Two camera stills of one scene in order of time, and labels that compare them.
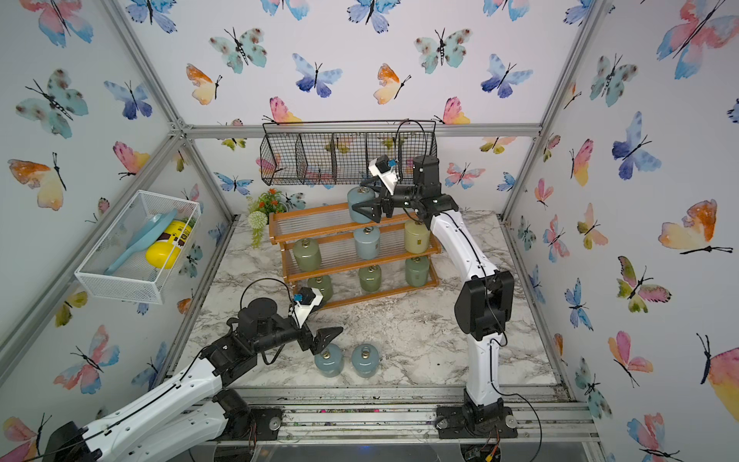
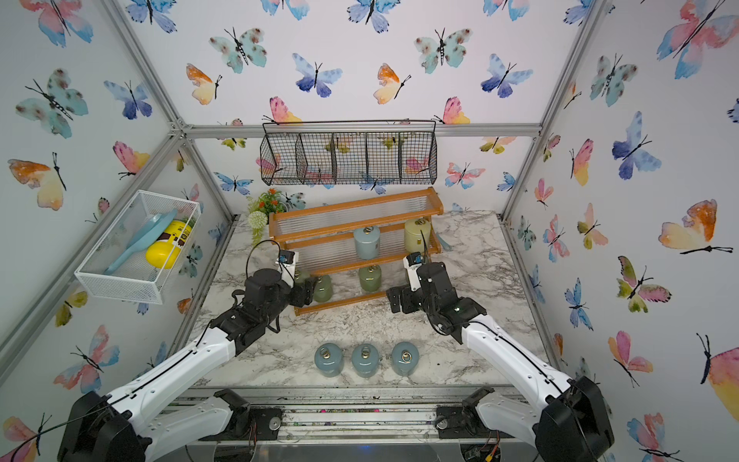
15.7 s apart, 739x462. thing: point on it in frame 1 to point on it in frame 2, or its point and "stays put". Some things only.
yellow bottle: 164,253 stays put
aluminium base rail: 544,415 stays put
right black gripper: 377,207 to 394,298
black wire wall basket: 340,152 stays put
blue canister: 330,361 stays put
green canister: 308,254 to 301,275
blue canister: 365,359 stays put
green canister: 324,285 stays put
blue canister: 357,195 to 405,358
